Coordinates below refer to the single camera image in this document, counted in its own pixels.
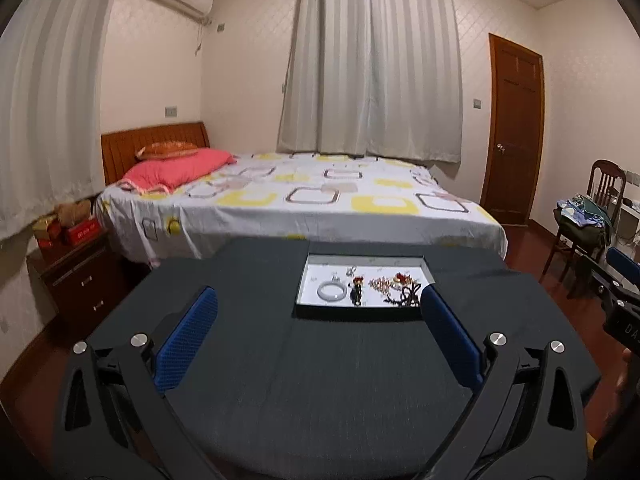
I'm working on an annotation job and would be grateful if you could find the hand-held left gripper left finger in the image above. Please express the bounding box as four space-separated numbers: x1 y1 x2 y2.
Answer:
52 286 226 480

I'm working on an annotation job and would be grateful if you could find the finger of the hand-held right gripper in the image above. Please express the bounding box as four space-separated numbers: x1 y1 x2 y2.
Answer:
580 254 640 311
606 246 640 288

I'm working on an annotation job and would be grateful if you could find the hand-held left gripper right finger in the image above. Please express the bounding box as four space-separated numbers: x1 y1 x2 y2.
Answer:
415 285 586 480

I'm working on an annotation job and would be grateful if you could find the dark green jewelry box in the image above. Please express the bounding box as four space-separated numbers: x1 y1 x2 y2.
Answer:
292 253 437 322

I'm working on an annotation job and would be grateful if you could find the white jade bangle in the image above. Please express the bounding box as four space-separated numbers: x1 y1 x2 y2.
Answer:
316 281 347 304

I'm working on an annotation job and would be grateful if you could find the pile of clothes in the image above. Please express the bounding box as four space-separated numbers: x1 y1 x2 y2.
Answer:
554 194 614 247

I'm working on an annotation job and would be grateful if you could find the wooden chair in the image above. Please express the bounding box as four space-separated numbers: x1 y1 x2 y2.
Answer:
541 159 629 283

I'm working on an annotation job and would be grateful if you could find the wooden nightstand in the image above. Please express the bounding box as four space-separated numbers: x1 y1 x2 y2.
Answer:
27 232 126 332

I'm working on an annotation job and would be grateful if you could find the wooden door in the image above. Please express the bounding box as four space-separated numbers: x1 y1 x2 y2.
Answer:
480 32 546 227

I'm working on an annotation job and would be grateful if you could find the brown teddy bear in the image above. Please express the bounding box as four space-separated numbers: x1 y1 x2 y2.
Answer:
55 200 94 227

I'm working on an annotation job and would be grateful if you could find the pink pillow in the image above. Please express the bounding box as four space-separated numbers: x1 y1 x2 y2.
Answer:
122 148 237 192

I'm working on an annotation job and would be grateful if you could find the yellow red gift box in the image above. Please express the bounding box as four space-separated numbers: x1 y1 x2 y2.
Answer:
33 214 64 252

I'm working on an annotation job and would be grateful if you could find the bed with patterned sheet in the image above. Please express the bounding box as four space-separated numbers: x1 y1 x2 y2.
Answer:
95 152 508 268

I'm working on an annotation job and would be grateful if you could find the orange pillow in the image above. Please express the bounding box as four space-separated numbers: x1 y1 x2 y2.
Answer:
135 141 200 161

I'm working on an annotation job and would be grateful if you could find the wooden headboard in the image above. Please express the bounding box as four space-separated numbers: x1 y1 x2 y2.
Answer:
101 121 210 187

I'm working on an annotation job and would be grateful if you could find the white sheer side curtain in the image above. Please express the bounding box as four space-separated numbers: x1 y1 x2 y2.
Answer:
0 0 124 242

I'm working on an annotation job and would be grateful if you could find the white window curtain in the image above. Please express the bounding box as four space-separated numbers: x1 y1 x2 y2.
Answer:
277 0 463 164

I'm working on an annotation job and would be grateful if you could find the dark red bead bracelet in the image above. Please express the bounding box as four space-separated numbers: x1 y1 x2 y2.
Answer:
397 282 424 309

